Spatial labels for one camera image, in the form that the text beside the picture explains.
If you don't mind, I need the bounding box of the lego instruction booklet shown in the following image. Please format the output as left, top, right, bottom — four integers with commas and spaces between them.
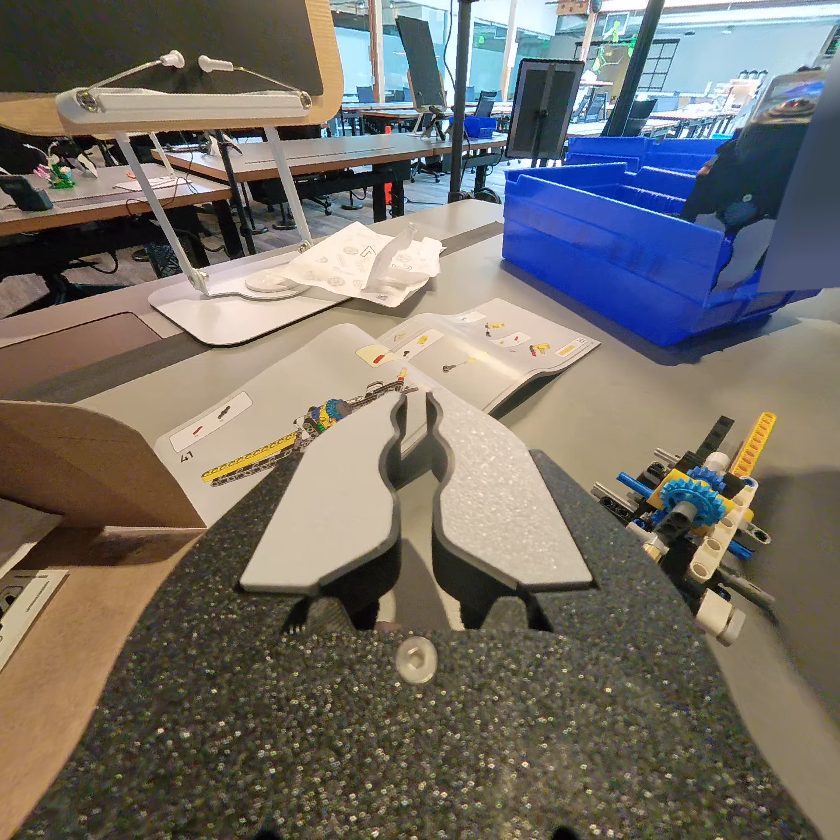
154, 298, 601, 526

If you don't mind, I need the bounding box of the white printed sheet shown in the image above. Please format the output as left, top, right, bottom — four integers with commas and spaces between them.
0, 570, 70, 672

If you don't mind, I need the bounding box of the black monitor on stand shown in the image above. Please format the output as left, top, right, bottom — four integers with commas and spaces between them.
508, 58, 586, 170

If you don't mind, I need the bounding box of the black pole on wheels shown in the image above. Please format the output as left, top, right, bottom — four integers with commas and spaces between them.
448, 0, 503, 206

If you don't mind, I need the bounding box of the partly built lego model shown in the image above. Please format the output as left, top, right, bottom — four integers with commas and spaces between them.
591, 410, 778, 647

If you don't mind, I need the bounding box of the torn white printed paper bag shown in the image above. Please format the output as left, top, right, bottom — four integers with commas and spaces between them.
285, 222, 447, 308

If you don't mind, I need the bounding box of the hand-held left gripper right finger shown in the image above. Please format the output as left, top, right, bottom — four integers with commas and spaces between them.
425, 391, 597, 627

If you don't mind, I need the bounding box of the long brown background desk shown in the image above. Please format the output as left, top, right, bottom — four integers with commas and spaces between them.
152, 131, 509, 224

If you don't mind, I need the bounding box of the wood-edged black board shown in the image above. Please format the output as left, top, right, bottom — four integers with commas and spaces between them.
0, 0, 344, 135

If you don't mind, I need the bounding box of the black desk device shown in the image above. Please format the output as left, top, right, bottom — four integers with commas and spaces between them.
0, 175, 53, 212

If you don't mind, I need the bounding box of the blue plastic bin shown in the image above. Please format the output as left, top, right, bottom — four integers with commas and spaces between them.
564, 134, 732, 198
502, 163, 824, 347

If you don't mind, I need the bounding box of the brown cardboard box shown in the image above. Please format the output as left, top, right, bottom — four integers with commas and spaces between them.
0, 400, 207, 840

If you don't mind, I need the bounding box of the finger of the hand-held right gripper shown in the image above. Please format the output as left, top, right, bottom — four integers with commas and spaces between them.
712, 220, 777, 294
761, 131, 840, 294

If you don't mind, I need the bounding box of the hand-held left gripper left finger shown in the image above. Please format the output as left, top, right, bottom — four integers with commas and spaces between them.
238, 392, 408, 614

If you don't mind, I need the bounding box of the wooden background desk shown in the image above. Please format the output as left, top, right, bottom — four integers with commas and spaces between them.
0, 163, 232, 277

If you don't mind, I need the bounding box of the white folding stand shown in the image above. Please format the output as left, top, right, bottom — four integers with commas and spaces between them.
56, 51, 355, 347

